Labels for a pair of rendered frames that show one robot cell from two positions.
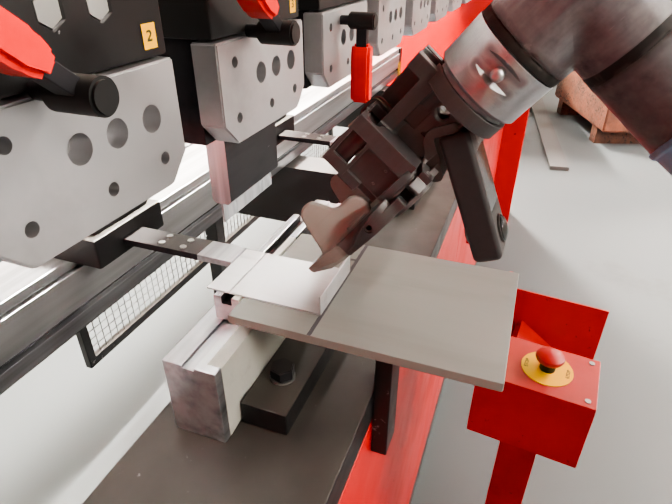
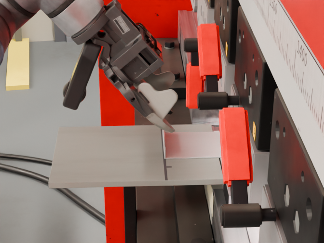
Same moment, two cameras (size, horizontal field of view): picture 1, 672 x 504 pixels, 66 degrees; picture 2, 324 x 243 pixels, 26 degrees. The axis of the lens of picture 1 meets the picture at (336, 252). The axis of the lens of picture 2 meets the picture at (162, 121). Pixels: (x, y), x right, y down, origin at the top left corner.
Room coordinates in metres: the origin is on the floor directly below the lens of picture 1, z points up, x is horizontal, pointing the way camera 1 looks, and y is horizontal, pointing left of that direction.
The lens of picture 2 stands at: (1.36, -0.39, 1.56)
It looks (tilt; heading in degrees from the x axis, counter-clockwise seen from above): 27 degrees down; 157
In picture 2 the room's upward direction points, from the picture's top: straight up
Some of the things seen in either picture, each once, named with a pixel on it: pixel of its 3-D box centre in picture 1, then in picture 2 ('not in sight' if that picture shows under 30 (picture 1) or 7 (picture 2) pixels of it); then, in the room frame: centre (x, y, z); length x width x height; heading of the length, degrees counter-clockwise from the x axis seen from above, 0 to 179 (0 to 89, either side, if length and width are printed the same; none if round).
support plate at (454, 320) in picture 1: (381, 296); (135, 154); (0.44, -0.05, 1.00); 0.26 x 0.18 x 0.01; 69
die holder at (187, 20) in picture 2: not in sight; (196, 62); (-0.02, 0.28, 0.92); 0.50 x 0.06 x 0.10; 159
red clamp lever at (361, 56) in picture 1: (357, 58); (199, 74); (0.62, -0.02, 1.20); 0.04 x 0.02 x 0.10; 69
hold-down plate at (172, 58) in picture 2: not in sight; (171, 67); (-0.09, 0.25, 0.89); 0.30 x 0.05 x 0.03; 159
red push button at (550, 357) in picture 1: (548, 362); not in sight; (0.56, -0.31, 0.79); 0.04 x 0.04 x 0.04
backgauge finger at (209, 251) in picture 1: (144, 231); not in sight; (0.56, 0.23, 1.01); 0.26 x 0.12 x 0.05; 69
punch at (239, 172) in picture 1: (245, 158); not in sight; (0.50, 0.09, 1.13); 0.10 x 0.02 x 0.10; 159
